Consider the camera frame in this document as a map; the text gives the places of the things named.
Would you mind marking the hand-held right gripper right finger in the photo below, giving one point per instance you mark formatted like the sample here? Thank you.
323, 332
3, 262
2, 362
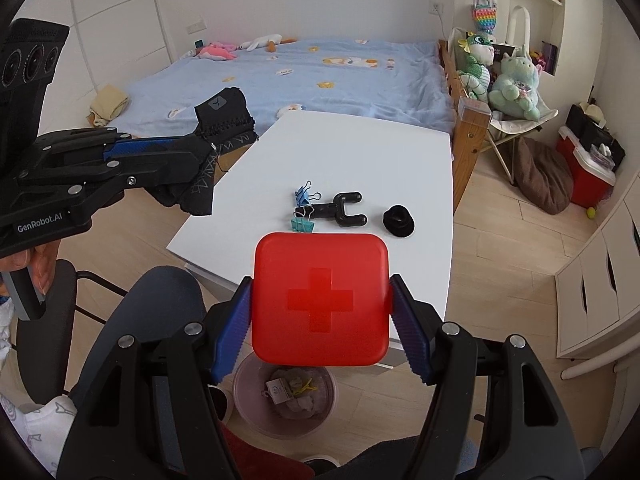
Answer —
412, 335

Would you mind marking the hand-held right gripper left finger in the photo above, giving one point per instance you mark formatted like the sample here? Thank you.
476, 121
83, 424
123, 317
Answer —
232, 330

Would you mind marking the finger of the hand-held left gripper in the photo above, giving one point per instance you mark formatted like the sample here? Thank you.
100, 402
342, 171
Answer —
150, 170
145, 146

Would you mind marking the white paper box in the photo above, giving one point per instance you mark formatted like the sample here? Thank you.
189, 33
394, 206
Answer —
278, 391

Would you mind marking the black sock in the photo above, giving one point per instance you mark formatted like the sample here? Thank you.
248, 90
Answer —
225, 110

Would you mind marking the red plastic box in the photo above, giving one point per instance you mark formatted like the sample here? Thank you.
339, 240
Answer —
320, 300

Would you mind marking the yellow hair clip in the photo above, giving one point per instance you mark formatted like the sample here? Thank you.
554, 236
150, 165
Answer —
306, 387

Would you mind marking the pink trash bin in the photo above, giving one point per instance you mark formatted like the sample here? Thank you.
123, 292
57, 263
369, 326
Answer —
322, 410

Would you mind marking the person's left hand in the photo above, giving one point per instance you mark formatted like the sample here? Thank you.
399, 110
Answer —
47, 260

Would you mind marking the beige folded cloth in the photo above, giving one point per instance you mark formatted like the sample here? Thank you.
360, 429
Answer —
110, 105

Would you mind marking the beige bed base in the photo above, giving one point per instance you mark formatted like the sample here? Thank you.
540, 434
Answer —
230, 160

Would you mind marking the black round cap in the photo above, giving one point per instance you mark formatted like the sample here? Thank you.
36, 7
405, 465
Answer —
398, 222

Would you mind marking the pink plush toy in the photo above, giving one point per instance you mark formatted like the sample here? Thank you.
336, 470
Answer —
215, 51

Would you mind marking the red cloth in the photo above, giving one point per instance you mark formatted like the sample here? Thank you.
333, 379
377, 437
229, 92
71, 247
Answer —
250, 452

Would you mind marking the teal binder clip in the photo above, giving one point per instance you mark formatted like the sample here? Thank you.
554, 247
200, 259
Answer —
301, 225

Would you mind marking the black fork massage head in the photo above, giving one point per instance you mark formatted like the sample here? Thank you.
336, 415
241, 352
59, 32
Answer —
345, 207

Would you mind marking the blue binder clip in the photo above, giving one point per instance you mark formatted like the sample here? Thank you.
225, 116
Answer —
305, 193

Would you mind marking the white goose plush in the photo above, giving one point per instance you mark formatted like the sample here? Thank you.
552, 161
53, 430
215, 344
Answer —
262, 42

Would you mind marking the white drawer cabinet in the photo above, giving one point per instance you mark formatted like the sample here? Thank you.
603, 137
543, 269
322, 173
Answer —
605, 280

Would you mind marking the brown floor cushion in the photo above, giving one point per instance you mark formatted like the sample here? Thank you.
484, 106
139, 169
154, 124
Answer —
542, 175

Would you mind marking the bed with blue blanket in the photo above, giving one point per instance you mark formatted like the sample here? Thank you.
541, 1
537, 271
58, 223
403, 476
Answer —
350, 90

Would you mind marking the white printed cloth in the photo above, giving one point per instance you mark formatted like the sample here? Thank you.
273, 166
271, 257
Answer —
37, 430

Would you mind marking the yellow-green ball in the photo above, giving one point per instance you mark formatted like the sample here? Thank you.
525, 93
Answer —
591, 213

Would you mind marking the red cooler box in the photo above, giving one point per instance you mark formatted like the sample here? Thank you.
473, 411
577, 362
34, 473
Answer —
585, 180

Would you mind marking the white folding chair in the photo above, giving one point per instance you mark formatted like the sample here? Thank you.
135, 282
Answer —
515, 125

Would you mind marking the black bag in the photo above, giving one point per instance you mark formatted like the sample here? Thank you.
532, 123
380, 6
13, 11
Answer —
582, 132

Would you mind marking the teal unicorn plush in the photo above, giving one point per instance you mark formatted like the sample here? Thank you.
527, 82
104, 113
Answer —
515, 85

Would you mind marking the green dragon plush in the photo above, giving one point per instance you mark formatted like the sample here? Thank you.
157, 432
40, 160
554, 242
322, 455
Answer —
475, 67

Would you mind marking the dark purple book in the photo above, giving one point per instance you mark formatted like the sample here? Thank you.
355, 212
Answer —
550, 57

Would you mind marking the rainbow pop bag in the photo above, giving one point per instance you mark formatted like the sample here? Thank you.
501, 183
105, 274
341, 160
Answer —
484, 21

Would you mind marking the white loop fan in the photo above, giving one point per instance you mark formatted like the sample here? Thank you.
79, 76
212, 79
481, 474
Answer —
510, 27

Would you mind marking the white wall switch plate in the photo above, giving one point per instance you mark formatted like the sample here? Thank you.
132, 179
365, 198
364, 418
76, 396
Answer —
196, 27

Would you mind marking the wooden bed frame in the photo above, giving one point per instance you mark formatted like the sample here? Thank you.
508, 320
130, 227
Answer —
467, 150

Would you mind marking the white wall outlet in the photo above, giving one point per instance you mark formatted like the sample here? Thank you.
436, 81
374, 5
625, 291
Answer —
436, 8

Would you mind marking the white wall shelf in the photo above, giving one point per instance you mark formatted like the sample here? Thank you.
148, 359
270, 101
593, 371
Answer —
547, 15

